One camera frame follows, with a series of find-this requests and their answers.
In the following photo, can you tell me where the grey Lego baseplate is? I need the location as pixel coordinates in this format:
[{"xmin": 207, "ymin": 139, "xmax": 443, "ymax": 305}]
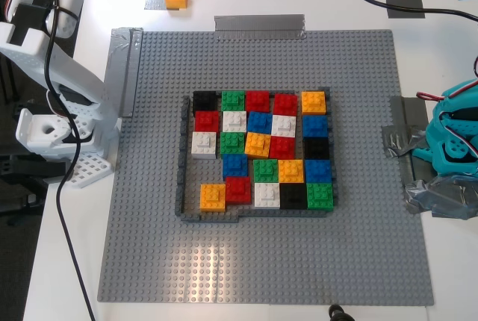
[{"xmin": 96, "ymin": 28, "xmax": 436, "ymax": 305}]

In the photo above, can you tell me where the white Lego cube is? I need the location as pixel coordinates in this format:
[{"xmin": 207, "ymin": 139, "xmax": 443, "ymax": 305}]
[
  {"xmin": 271, "ymin": 114, "xmax": 298, "ymax": 138},
  {"xmin": 190, "ymin": 131, "xmax": 218, "ymax": 161},
  {"xmin": 222, "ymin": 110, "xmax": 248, "ymax": 134},
  {"xmin": 253, "ymin": 181, "xmax": 281, "ymax": 210}
]

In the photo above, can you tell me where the blue Lego cube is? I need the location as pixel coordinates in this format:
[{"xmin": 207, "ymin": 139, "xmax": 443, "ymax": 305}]
[
  {"xmin": 222, "ymin": 153, "xmax": 249, "ymax": 180},
  {"xmin": 305, "ymin": 159, "xmax": 332, "ymax": 184},
  {"xmin": 247, "ymin": 110, "xmax": 273, "ymax": 134},
  {"xmin": 302, "ymin": 114, "xmax": 329, "ymax": 139}
]

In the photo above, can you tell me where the black cable on white arm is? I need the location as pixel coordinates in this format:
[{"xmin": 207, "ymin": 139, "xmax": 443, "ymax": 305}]
[{"xmin": 43, "ymin": 0, "xmax": 99, "ymax": 321}]

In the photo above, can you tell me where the wide silver tape strip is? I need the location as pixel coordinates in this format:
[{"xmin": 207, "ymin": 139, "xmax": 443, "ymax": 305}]
[{"xmin": 214, "ymin": 13, "xmax": 308, "ymax": 42}]

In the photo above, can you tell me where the red Lego cube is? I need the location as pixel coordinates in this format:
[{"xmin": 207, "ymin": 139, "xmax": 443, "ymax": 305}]
[
  {"xmin": 194, "ymin": 110, "xmax": 220, "ymax": 134},
  {"xmin": 269, "ymin": 136, "xmax": 297, "ymax": 161},
  {"xmin": 245, "ymin": 90, "xmax": 271, "ymax": 113},
  {"xmin": 225, "ymin": 176, "xmax": 252, "ymax": 204},
  {"xmin": 273, "ymin": 93, "xmax": 299, "ymax": 116}
]

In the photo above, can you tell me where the black Lego cube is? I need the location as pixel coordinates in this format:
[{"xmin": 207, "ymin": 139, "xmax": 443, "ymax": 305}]
[
  {"xmin": 193, "ymin": 90, "xmax": 220, "ymax": 113},
  {"xmin": 279, "ymin": 182, "xmax": 308, "ymax": 210},
  {"xmin": 302, "ymin": 137, "xmax": 331, "ymax": 161}
]

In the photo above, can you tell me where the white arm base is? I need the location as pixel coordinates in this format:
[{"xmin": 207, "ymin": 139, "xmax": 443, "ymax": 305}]
[{"xmin": 14, "ymin": 107, "xmax": 115, "ymax": 190}]

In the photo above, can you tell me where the green Lego cube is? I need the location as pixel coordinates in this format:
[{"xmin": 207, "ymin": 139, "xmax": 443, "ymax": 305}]
[
  {"xmin": 306, "ymin": 182, "xmax": 335, "ymax": 211},
  {"xmin": 220, "ymin": 131, "xmax": 246, "ymax": 156},
  {"xmin": 220, "ymin": 90, "xmax": 246, "ymax": 113},
  {"xmin": 252, "ymin": 159, "xmax": 279, "ymax": 184}
]

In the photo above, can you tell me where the black knob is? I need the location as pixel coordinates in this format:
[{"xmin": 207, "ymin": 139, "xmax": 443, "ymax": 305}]
[{"xmin": 327, "ymin": 304, "xmax": 356, "ymax": 321}]

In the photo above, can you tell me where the black table clamp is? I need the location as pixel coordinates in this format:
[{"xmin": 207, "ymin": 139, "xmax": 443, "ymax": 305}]
[{"xmin": 0, "ymin": 152, "xmax": 68, "ymax": 187}]

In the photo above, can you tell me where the dark grey brick frame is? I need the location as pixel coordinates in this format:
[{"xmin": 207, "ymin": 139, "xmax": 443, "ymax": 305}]
[{"xmin": 175, "ymin": 87, "xmax": 340, "ymax": 224}]

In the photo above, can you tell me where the flat grey tape strip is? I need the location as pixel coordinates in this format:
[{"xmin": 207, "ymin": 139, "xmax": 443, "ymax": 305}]
[{"xmin": 389, "ymin": 95, "xmax": 430, "ymax": 187}]

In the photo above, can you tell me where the dark grey tape patch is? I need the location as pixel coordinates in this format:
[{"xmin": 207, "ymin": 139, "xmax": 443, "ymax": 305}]
[{"xmin": 385, "ymin": 0, "xmax": 426, "ymax": 20}]

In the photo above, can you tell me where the crumpled grey tape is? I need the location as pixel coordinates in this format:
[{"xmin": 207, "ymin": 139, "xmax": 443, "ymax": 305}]
[
  {"xmin": 402, "ymin": 174, "xmax": 478, "ymax": 221},
  {"xmin": 380, "ymin": 123, "xmax": 427, "ymax": 161}
]

